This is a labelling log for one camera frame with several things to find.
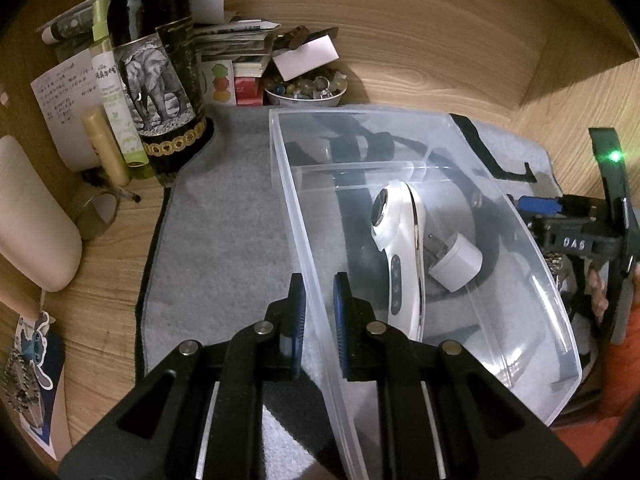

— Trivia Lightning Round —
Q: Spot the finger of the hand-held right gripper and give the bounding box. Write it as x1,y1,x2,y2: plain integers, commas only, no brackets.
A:
506,192,608,219

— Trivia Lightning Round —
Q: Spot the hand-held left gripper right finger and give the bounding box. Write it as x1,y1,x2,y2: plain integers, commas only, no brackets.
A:
332,272,583,480

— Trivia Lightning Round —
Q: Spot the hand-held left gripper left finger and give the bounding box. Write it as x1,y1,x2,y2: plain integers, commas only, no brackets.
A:
59,273,306,480

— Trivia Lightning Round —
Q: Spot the white charger plug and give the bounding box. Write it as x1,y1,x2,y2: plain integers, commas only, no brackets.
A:
426,232,483,293

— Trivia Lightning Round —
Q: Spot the clear plastic storage box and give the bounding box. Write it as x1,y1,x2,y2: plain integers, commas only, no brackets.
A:
268,105,582,480

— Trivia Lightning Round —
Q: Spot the white handheld electric device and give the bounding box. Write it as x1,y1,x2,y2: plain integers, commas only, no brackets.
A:
371,180,430,348

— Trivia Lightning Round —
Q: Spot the person's right forearm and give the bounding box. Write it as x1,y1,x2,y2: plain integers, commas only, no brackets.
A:
555,340,640,461

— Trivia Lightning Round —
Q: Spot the person's right hand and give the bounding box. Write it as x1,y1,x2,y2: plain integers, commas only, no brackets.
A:
586,264,610,327

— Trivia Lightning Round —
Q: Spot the grey felt mat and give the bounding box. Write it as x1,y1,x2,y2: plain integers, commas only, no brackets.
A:
136,102,563,480

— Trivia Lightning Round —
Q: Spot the white bowl of stones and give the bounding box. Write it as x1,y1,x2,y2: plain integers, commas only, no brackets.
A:
263,74,348,109

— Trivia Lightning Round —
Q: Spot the small red box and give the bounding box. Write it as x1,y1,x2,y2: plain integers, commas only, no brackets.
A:
234,76,265,106

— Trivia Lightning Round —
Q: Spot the colourful dots sticker card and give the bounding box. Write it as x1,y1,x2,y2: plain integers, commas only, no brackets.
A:
200,59,236,107

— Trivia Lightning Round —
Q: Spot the blank white card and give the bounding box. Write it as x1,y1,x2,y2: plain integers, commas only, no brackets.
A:
272,35,340,82

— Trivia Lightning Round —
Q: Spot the gold cylindrical tube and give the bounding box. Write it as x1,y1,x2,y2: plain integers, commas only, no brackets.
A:
81,109,132,186

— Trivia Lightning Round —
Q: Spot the cartoon character sticker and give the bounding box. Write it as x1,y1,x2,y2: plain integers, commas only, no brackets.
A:
12,310,57,391

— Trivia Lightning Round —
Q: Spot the blue card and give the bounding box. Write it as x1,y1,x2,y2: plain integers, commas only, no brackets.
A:
10,332,68,461

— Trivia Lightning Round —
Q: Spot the stack of booklets and papers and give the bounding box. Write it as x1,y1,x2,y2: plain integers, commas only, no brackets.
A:
192,20,281,78

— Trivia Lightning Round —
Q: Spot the dark brown object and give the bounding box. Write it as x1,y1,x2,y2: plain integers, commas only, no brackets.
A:
274,26,340,53

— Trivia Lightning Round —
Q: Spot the light green spray bottle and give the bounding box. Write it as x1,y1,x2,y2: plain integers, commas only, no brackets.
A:
90,0,151,168

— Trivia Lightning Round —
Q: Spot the cream rounded cylinder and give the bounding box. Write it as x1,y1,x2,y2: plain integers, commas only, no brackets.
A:
0,135,83,292

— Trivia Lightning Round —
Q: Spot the white handwritten note paper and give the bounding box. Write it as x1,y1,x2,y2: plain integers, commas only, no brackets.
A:
31,57,108,173

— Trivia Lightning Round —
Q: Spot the white paper sheet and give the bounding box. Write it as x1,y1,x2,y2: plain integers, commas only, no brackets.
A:
187,0,226,26

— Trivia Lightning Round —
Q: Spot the dark elephant label wine bottle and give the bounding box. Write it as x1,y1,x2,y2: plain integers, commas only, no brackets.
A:
106,0,215,175

